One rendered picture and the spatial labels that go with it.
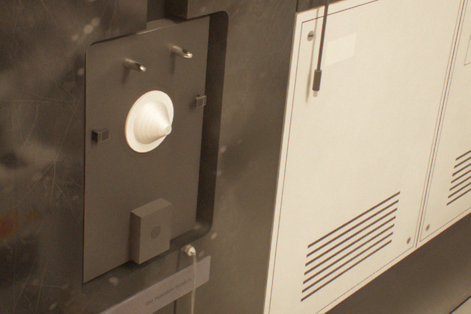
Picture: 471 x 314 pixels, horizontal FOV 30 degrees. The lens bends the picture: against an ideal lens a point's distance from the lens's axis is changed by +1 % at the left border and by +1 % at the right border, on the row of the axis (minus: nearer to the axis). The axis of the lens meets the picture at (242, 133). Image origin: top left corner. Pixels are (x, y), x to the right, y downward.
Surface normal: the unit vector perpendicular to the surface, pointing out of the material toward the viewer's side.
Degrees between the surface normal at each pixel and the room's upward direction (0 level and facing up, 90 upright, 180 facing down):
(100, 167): 90
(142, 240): 90
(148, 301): 90
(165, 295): 90
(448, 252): 0
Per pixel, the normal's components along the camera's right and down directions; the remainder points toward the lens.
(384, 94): 0.76, 0.33
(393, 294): 0.08, -0.91
